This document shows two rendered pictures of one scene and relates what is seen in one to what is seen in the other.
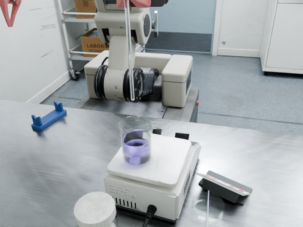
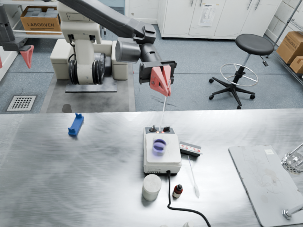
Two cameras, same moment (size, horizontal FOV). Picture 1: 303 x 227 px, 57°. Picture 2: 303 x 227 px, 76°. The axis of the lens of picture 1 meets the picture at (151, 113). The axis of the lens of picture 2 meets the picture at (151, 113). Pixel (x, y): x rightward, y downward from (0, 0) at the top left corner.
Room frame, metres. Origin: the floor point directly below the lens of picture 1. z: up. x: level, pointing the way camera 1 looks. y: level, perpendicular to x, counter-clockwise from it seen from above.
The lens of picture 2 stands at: (0.07, 0.23, 1.42)
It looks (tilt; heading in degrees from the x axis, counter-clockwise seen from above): 47 degrees down; 332
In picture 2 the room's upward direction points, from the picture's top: 8 degrees clockwise
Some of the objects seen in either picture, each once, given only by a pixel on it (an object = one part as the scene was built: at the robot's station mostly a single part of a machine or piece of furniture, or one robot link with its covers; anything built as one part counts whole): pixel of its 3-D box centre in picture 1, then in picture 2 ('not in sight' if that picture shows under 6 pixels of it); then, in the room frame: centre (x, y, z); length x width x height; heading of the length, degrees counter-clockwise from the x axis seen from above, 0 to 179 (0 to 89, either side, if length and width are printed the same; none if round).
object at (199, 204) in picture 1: (207, 207); (187, 162); (0.33, -0.09, 0.76); 0.06 x 0.06 x 0.02
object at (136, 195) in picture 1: (156, 165); (160, 147); (0.41, -0.01, 0.79); 0.22 x 0.13 x 0.08; 160
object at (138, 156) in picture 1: (138, 141); (160, 146); (0.37, 0.02, 0.87); 0.06 x 0.05 x 0.08; 59
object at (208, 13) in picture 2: not in sight; (207, 15); (2.39, -1.70, 0.40); 0.24 x 0.01 x 0.30; 74
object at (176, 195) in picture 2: not in sight; (178, 189); (0.24, 0.00, 0.78); 0.03 x 0.03 x 0.07
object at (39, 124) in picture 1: (48, 114); (75, 123); (0.65, 0.27, 0.77); 0.10 x 0.03 x 0.04; 152
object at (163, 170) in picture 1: (151, 156); (162, 147); (0.38, 0.00, 0.83); 0.12 x 0.12 x 0.01; 70
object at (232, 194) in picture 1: (224, 181); (190, 147); (0.38, -0.13, 0.77); 0.09 x 0.06 x 0.04; 52
